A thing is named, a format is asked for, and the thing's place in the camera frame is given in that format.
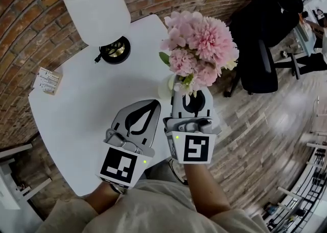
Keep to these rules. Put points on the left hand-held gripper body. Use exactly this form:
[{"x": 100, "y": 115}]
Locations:
[{"x": 117, "y": 168}]

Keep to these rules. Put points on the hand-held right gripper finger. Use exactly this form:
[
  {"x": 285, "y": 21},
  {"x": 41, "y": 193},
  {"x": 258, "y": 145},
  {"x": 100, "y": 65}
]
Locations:
[
  {"x": 176, "y": 106},
  {"x": 209, "y": 106}
]

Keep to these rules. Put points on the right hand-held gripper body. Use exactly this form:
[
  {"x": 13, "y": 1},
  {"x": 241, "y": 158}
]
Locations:
[{"x": 194, "y": 147}]

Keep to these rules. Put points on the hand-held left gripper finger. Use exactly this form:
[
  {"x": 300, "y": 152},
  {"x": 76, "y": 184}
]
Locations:
[
  {"x": 153, "y": 129},
  {"x": 118, "y": 122}
]

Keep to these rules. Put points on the white vase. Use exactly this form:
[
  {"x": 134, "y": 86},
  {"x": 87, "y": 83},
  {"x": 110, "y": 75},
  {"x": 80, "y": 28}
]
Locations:
[{"x": 164, "y": 86}]

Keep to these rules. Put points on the pink flowers bunch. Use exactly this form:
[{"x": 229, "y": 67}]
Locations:
[{"x": 204, "y": 37}]

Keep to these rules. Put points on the person's right forearm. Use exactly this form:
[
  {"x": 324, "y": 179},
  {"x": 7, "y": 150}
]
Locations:
[{"x": 204, "y": 191}]

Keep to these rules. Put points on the person's left forearm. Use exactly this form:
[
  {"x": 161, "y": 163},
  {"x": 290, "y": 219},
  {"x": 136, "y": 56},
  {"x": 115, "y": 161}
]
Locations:
[{"x": 102, "y": 198}]

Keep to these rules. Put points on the white table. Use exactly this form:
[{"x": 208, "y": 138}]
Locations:
[{"x": 76, "y": 124}]

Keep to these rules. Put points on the person's beige shirt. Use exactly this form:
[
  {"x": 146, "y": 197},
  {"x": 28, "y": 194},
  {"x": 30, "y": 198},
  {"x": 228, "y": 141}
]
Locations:
[{"x": 153, "y": 209}]

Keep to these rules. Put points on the wooden card stand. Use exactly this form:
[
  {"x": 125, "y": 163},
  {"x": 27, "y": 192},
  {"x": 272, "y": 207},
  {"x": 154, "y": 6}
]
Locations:
[{"x": 48, "y": 81}]

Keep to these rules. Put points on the black office chair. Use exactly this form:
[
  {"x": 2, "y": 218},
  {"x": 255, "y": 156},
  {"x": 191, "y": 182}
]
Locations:
[{"x": 260, "y": 35}]

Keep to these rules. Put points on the white shade table lamp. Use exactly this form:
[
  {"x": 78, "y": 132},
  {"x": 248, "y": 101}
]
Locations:
[{"x": 97, "y": 9}]

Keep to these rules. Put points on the glass top desk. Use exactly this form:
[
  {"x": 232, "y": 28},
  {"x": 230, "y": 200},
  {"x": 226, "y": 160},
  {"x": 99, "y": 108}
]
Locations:
[{"x": 304, "y": 35}]

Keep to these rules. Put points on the white metal rack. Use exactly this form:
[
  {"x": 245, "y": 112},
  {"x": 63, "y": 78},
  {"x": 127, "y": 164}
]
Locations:
[{"x": 314, "y": 175}]

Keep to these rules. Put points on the orange box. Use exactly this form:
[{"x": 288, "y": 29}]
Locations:
[{"x": 303, "y": 18}]

